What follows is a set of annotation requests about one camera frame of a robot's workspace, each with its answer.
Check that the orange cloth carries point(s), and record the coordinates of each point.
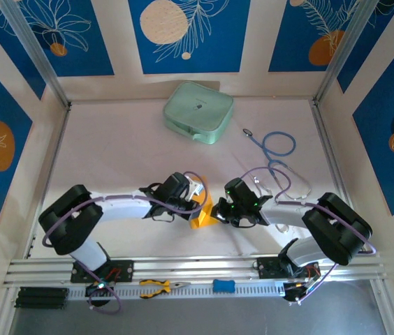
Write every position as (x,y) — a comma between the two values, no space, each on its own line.
(205,214)

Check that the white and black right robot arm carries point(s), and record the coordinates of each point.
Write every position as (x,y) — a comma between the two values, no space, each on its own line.
(336,227)

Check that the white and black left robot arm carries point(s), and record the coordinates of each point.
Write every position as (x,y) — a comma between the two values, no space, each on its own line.
(120,209)

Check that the blue stethoscope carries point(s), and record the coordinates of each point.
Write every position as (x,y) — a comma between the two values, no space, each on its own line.
(281,134)

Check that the yellow black pliers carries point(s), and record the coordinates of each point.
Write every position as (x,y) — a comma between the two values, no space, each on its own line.
(155,289)

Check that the mint green zip pouch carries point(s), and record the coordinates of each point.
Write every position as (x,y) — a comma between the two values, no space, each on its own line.
(197,111)

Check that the black extrusion block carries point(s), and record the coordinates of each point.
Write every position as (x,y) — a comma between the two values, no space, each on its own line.
(40,297)

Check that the aluminium mounting rail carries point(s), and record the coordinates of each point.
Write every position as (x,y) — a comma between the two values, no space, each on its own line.
(190,267)

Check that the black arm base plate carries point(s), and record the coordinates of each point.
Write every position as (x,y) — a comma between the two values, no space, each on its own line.
(123,270)
(268,267)

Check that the aluminium table side rail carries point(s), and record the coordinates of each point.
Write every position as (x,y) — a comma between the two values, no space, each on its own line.
(329,157)
(48,167)

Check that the aluminium frame post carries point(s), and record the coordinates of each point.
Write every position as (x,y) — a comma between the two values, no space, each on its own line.
(354,45)
(36,52)

